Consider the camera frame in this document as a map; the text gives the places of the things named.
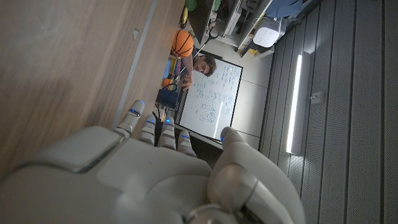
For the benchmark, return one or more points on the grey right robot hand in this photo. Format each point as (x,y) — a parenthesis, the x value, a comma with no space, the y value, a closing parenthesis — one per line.
(149,174)

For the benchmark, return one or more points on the small orange cup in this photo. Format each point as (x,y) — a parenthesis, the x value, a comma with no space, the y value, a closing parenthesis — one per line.
(167,82)

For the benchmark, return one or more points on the blue rectangular box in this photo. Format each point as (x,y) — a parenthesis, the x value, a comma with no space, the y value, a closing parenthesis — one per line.
(167,69)

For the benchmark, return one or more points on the stack of colourful cups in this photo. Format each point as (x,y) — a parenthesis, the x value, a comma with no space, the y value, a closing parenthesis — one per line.
(176,67)

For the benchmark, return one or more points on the seated man in dark shirt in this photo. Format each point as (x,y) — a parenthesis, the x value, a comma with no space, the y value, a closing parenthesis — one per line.
(203,64)

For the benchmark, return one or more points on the orange mini basketball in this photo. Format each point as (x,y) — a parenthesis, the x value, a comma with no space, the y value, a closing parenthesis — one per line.
(182,43)

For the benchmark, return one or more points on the long black grabber tool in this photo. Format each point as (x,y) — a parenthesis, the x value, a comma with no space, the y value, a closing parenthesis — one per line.
(203,45)

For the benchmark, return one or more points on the long ceiling light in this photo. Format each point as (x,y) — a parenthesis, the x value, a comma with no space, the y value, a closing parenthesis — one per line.
(294,104)

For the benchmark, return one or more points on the yellow and black round button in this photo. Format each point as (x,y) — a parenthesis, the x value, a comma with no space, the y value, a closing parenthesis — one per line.
(184,15)

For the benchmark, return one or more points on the black open laptop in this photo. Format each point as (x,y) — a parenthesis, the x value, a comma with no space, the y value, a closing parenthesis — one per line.
(200,15)

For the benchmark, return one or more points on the green round object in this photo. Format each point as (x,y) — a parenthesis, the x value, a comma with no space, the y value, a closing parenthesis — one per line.
(190,4)

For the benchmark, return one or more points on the white shelf cabinet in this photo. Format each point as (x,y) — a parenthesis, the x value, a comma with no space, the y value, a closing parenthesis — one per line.
(239,18)

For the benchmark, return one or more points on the white rounded device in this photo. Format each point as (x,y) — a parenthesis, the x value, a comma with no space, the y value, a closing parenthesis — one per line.
(267,32)

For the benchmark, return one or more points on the whiteboard with black frame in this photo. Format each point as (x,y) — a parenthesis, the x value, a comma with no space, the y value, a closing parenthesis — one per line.
(211,102)

